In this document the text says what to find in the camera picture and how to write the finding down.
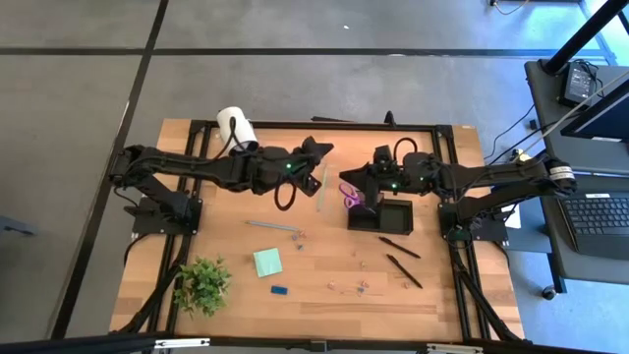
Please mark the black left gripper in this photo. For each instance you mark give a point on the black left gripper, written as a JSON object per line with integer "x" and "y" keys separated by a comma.
{"x": 282, "y": 169}

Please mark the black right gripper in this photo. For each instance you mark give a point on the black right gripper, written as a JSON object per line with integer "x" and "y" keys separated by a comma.
{"x": 393, "y": 179}

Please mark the clear plastic ruler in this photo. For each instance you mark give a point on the clear plastic ruler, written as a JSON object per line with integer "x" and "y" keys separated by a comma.
{"x": 323, "y": 189}

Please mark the black pen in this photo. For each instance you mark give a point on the black pen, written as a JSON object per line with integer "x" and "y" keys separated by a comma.
{"x": 404, "y": 271}
{"x": 399, "y": 247}

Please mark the green sticky note pad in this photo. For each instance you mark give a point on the green sticky note pad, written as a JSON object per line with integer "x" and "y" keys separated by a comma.
{"x": 268, "y": 262}

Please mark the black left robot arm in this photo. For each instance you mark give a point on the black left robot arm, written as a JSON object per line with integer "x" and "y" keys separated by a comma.
{"x": 196, "y": 167}

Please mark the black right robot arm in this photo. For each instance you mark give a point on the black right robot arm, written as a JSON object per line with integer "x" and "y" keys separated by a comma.
{"x": 501, "y": 177}

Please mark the black mesh desk organizer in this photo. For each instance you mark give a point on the black mesh desk organizer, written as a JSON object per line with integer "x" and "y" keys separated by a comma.
{"x": 393, "y": 216}

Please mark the dark office desk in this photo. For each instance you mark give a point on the dark office desk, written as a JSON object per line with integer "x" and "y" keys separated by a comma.
{"x": 545, "y": 128}

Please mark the small rectangular eraser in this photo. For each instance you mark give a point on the small rectangular eraser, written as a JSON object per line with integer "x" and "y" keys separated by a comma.
{"x": 279, "y": 290}

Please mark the white paper sheet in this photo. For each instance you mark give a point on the white paper sheet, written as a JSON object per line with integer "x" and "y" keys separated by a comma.
{"x": 513, "y": 218}

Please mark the green artificial plant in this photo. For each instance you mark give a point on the green artificial plant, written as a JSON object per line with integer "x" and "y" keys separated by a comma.
{"x": 202, "y": 287}

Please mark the black caster wheel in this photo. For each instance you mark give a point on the black caster wheel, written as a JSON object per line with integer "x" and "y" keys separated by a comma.
{"x": 549, "y": 293}

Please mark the dark laptop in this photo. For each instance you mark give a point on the dark laptop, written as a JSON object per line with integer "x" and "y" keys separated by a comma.
{"x": 594, "y": 221}

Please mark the black power adapter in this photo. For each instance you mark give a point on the black power adapter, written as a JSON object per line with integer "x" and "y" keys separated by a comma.
{"x": 577, "y": 83}

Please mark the black monitor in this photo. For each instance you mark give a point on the black monitor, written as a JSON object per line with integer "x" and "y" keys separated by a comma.
{"x": 599, "y": 120}

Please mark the black pole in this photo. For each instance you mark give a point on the black pole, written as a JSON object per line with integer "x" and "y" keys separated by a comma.
{"x": 585, "y": 34}

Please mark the black beam with metal brackets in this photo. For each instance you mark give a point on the black beam with metal brackets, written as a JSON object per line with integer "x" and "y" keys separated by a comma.
{"x": 98, "y": 344}

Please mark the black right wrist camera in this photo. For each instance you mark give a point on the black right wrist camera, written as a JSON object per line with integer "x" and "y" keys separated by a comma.
{"x": 383, "y": 155}

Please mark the black aluminium table frame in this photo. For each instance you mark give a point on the black aluminium table frame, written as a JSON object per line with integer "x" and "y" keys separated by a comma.
{"x": 319, "y": 126}

